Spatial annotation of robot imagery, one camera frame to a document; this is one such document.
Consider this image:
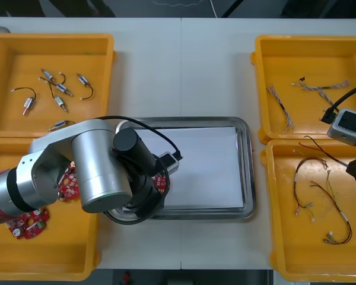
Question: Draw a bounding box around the round red circuit board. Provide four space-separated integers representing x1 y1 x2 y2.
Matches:
58 161 81 202
4 207 50 240
153 174 171 193

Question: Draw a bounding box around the steel tray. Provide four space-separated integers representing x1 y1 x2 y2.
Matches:
106 116 256 222

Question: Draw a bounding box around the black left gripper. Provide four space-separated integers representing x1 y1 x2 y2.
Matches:
150 161 170 182

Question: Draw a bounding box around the red-brown looped wire harness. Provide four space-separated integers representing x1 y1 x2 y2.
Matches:
293 157 329 222

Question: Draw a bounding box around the yellow-orange plastic bin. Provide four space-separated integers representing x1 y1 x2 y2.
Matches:
0 138 110 282
250 34 356 145
0 32 118 140
260 138 356 283

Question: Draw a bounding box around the white sheet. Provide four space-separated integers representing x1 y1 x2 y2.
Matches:
136 126 246 210

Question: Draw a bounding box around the green-yellow wire harness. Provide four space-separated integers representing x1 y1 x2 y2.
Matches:
323 169 353 245

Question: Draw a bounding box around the thin red wire harness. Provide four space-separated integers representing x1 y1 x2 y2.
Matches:
310 180 345 214

